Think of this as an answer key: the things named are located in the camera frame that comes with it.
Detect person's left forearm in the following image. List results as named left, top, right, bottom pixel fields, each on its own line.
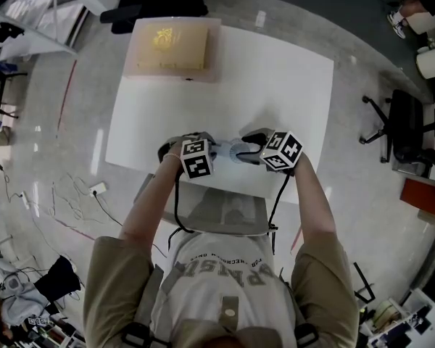
left=118, top=156, right=184, bottom=257

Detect white square table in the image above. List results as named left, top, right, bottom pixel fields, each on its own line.
left=104, top=17, right=336, bottom=205

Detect person's right forearm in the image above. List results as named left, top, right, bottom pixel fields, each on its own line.
left=292, top=156, right=337, bottom=257

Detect black floor cable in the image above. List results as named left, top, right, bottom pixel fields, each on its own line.
left=93, top=194, right=124, bottom=228

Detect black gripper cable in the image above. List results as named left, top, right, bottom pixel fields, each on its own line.
left=267, top=172, right=291, bottom=255
left=167, top=170, right=196, bottom=249

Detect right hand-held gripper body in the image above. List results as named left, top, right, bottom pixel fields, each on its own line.
left=259, top=130, right=305, bottom=175

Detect light grey chair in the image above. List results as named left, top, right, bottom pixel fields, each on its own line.
left=133, top=174, right=276, bottom=237

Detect grey harness with black buckles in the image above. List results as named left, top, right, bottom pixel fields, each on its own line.
left=121, top=265, right=320, bottom=348

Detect black metal frame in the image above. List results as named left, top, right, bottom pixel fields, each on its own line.
left=352, top=262, right=376, bottom=303

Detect red box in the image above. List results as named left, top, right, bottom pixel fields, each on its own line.
left=400, top=178, right=435, bottom=208

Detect row of black bags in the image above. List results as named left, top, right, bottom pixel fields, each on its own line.
left=0, top=22, right=25, bottom=50

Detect white cylindrical stool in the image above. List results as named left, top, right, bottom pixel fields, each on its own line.
left=415, top=45, right=435, bottom=80
left=407, top=11, right=435, bottom=36

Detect pink flat box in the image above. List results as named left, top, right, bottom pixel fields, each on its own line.
left=124, top=17, right=223, bottom=83

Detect white floor cable tangle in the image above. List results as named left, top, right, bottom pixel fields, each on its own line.
left=50, top=174, right=95, bottom=224

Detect white cluttered shelf unit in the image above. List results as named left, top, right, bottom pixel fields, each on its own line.
left=362, top=288, right=435, bottom=348

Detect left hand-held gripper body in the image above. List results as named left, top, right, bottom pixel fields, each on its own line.
left=157, top=131, right=215, bottom=181

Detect grey metal box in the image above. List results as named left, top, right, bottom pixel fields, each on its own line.
left=391, top=156, right=434, bottom=177

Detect white shelving rack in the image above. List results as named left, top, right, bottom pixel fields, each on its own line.
left=0, top=0, right=90, bottom=63

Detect light blue handheld fan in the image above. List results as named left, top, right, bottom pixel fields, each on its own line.
left=214, top=138, right=262, bottom=166

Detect tan box with gold print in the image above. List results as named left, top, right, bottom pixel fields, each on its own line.
left=136, top=23, right=210, bottom=71

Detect person's beige shirt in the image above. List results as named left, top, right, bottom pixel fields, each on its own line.
left=82, top=230, right=360, bottom=348

